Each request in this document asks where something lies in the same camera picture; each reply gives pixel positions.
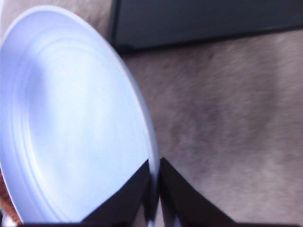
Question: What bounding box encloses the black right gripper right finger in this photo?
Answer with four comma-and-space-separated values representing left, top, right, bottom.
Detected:
159, 158, 237, 227

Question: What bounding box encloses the blue round plate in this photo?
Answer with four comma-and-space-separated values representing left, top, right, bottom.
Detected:
0, 6, 159, 223

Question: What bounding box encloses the black rectangular tray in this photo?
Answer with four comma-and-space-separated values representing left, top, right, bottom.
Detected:
108, 0, 303, 49

